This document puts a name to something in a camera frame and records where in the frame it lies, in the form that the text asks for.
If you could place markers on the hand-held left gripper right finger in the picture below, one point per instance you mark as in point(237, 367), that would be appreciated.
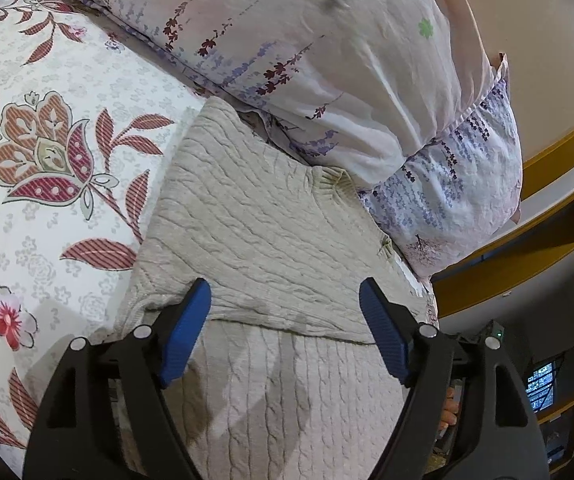
point(385, 332)

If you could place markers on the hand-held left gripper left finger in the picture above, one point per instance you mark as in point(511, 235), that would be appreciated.
point(186, 332)

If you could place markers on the person's right hand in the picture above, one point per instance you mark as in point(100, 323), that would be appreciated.
point(450, 406)

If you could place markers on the barred window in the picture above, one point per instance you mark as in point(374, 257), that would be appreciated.
point(546, 382)

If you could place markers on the wooden cabinet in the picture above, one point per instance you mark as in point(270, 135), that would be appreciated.
point(562, 430)

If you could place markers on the yellow wooden headboard shelf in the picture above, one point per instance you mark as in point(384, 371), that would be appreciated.
point(557, 220)

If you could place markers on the lavender floral pillow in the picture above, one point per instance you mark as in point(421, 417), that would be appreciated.
point(447, 190)

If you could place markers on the red floral bed sheet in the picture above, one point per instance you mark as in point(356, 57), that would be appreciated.
point(52, 170)

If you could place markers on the white pillow with purple flowers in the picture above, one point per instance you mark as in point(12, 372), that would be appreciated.
point(287, 45)

